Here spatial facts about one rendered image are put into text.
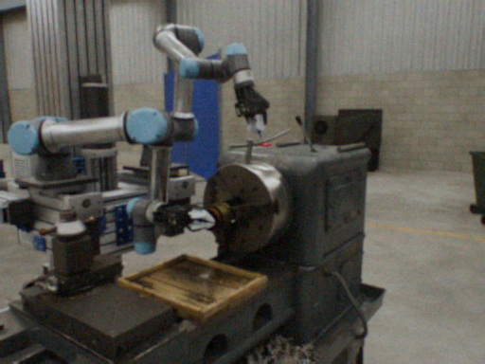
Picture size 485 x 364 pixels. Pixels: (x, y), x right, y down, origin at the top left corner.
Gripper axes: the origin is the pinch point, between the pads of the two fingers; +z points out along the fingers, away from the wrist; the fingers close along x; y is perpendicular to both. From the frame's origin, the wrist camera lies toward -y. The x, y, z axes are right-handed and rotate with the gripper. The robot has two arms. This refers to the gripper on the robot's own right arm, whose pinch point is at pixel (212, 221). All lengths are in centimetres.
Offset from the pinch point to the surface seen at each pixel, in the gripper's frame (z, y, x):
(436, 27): -164, -1019, 235
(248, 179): 2.1, -16.3, 11.3
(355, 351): 23, -66, -68
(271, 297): 11.9, -15.9, -27.8
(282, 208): 12.4, -21.5, 1.9
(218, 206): -1.5, -4.7, 3.8
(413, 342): 26, -159, -108
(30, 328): -13, 52, -17
